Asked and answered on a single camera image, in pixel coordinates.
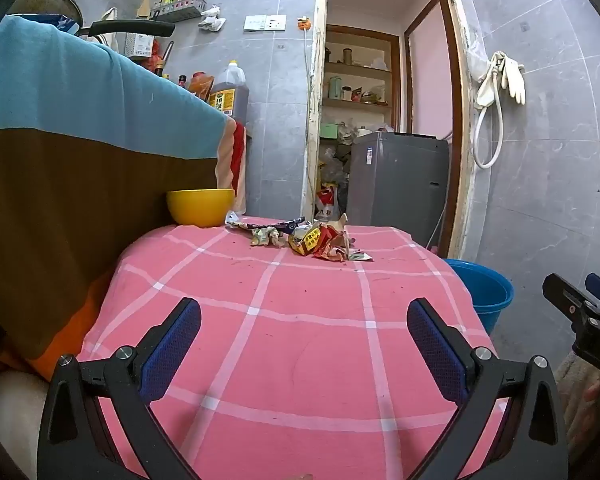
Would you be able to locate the orange packet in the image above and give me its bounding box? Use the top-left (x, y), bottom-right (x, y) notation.
top-left (189, 72), bottom-right (216, 103)

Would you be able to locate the yellow red wrapper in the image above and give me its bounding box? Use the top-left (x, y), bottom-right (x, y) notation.
top-left (287, 222), bottom-right (326, 257)

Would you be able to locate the blue plastic bucket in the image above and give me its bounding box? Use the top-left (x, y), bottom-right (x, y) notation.
top-left (442, 258), bottom-right (515, 336)

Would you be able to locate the brown door frame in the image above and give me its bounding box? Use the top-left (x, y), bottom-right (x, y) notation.
top-left (402, 0), bottom-right (470, 258)

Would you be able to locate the cream fuzzy cloth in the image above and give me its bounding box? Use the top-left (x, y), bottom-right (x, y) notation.
top-left (0, 370), bottom-right (51, 480)

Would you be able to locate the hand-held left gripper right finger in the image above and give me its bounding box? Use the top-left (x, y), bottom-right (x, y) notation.
top-left (406, 297), bottom-right (569, 480)

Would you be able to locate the white hanging rag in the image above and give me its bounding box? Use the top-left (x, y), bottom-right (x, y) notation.
top-left (198, 5), bottom-right (227, 33)

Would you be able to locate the frying pan with black handle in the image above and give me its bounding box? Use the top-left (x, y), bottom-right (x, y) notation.
top-left (7, 0), bottom-right (176, 40)

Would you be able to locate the grey wall rack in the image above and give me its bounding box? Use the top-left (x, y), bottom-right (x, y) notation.
top-left (150, 0), bottom-right (206, 23)

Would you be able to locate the white hose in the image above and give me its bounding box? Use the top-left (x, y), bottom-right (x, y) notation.
top-left (473, 67), bottom-right (505, 170)

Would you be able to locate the blue brown striped blanket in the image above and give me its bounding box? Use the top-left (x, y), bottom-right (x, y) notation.
top-left (0, 12), bottom-right (248, 381)

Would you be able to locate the grey washing machine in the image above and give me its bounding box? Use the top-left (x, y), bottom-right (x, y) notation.
top-left (346, 131), bottom-right (451, 256)

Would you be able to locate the metal utensil holder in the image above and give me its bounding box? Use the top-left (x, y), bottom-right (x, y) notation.
top-left (125, 32), bottom-right (156, 58)

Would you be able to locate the red white bag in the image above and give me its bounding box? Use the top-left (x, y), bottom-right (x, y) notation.
top-left (316, 185), bottom-right (341, 221)

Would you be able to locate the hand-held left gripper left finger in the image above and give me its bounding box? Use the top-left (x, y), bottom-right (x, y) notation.
top-left (36, 297), bottom-right (202, 480)

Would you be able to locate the wooden wall shelf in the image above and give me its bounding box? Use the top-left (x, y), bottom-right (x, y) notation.
top-left (322, 25), bottom-right (401, 111)

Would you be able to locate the person's right hand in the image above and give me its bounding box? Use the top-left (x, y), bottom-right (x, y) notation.
top-left (582, 379), bottom-right (600, 412)

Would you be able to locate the pile of plastic bags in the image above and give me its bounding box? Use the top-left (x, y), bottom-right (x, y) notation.
top-left (320, 145), bottom-right (351, 196)

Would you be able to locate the yellow bowl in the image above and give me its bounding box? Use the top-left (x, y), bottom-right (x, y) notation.
top-left (166, 189), bottom-right (236, 227)

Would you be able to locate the pink checked tablecloth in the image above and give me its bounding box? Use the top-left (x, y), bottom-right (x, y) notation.
top-left (75, 217), bottom-right (511, 480)

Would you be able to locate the white wall cable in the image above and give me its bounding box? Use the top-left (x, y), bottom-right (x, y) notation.
top-left (303, 30), bottom-right (315, 201)

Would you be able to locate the brown oil bottle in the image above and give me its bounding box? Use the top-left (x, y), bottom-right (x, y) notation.
top-left (209, 60), bottom-right (251, 123)

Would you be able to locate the washing machine cable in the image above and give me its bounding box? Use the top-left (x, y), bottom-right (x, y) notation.
top-left (426, 205), bottom-right (447, 247)

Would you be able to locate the blue white packet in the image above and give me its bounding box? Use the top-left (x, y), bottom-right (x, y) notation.
top-left (45, 14), bottom-right (81, 36)

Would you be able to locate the beige hanging cloth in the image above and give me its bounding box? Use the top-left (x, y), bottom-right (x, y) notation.
top-left (100, 7), bottom-right (126, 53)

